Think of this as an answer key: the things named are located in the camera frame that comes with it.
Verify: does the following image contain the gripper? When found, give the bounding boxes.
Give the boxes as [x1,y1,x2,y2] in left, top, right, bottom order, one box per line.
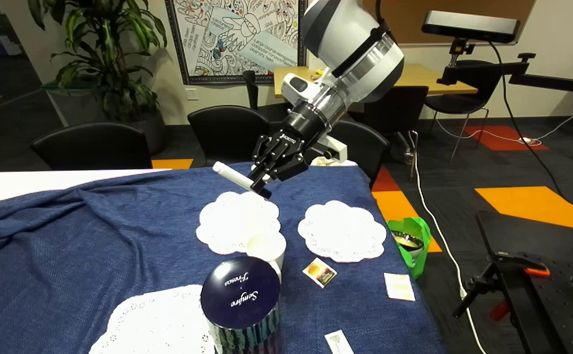
[250,100,336,199]

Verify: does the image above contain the white marker with black cap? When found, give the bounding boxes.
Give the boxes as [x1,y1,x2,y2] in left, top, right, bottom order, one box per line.
[212,162,273,200]

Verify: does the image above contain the white cup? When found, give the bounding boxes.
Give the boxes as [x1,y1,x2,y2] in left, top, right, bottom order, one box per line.
[245,231,287,282]

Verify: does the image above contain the black chair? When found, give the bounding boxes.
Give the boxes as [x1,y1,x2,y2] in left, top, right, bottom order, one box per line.
[330,120,391,189]
[30,121,153,171]
[187,104,273,168]
[423,59,502,162]

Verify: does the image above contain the white paper doily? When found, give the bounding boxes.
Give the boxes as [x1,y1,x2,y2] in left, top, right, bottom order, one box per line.
[297,200,388,264]
[196,191,282,256]
[88,284,218,354]

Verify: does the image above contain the orange printed tea packet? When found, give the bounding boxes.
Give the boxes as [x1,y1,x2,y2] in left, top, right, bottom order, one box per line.
[302,257,338,289]

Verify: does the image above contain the framed poster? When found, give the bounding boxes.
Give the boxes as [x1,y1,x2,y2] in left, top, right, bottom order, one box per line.
[164,0,308,86]

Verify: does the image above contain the round tin with dark lid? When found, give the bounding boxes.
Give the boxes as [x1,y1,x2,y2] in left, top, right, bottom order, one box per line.
[200,255,284,354]

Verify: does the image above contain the metal bowl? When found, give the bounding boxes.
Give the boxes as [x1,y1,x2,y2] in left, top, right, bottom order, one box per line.
[393,231,425,260]

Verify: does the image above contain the green bag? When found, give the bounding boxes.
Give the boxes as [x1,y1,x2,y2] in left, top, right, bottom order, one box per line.
[387,217,432,280]

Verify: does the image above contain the wooden table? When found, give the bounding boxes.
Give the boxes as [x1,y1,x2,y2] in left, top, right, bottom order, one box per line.
[273,62,479,99]

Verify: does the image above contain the plain white sachet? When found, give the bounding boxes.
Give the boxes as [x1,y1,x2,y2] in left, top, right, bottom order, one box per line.
[383,272,416,302]

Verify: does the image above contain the white packet with grey print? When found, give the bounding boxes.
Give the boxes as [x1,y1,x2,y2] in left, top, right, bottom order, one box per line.
[324,330,355,354]

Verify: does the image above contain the potted plant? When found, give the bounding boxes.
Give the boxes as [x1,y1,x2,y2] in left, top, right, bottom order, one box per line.
[26,0,169,157]

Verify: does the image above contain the blue cloth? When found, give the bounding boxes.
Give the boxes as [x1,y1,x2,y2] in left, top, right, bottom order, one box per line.
[0,161,445,354]

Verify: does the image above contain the cork board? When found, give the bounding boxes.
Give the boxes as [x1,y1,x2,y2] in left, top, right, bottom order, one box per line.
[363,0,538,48]

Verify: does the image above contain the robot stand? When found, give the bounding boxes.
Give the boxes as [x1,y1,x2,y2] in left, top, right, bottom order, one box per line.
[475,210,573,354]

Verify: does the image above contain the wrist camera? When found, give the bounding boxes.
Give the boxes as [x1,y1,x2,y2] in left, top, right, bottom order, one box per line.
[311,135,349,165]

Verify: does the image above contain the white cable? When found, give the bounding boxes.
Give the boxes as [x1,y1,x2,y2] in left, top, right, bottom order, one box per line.
[408,130,488,354]

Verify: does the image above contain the camera on mount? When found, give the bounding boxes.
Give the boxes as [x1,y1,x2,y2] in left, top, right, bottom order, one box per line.
[421,9,573,97]

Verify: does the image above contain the black cable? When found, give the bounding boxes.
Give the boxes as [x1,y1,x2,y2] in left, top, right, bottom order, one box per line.
[487,40,573,215]

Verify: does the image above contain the black clamp with orange handle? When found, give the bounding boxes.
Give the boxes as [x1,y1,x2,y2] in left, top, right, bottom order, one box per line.
[453,250,551,321]

